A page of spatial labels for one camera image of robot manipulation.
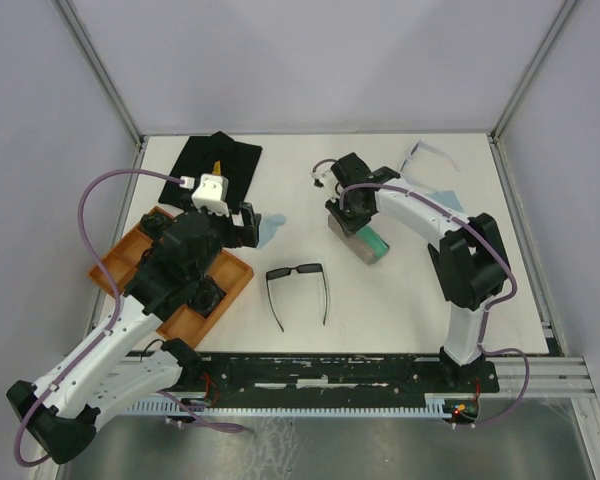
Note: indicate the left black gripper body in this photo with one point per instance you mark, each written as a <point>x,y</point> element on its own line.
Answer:
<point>225,234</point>

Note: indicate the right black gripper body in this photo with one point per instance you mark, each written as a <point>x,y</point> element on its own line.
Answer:
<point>351,217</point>

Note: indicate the grey glasses case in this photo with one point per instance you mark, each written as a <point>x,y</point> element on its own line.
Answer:
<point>366,244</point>

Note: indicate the black sunglasses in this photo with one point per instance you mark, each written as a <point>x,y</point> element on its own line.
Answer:
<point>305,285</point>

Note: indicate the blue cleaning cloth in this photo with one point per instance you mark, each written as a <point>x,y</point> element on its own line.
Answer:
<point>447,198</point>

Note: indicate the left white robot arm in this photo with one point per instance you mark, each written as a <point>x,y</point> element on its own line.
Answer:
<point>65,408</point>

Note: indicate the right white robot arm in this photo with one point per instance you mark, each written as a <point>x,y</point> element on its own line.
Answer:
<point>467,252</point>

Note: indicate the lavender sunglasses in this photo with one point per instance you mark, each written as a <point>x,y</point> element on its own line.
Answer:
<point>421,146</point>

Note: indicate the crumpled blue cloth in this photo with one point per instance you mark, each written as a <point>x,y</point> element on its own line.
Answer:
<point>268,227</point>

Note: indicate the black item in tray rear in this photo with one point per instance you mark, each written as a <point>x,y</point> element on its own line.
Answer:
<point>154,224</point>

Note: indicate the black round item in tray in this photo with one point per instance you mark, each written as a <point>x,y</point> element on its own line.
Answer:
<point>206,298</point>

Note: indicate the black folded cloth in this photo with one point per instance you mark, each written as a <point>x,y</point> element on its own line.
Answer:
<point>222,155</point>

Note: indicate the black rectangular case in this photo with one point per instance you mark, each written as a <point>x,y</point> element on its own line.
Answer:
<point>441,270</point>

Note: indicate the orange divided tray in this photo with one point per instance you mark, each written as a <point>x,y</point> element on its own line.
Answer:
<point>163,274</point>

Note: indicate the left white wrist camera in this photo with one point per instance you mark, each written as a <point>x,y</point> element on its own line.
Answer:
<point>210,194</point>

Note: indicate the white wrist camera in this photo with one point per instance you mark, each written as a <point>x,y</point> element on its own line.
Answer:
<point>324,179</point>
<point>210,194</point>

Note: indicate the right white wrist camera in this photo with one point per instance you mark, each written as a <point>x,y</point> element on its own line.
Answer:
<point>324,179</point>

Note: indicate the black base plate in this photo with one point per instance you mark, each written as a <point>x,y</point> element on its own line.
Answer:
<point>224,373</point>

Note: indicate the white slotted cable duct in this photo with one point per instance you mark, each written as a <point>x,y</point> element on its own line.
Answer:
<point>303,403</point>

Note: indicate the left aluminium frame post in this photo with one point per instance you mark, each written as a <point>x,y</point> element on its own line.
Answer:
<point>77,29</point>

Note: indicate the aluminium frame post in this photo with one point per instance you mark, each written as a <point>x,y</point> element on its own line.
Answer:
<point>77,29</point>
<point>551,38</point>

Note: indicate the right aluminium frame post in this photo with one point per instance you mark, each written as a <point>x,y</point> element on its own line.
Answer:
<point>551,38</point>

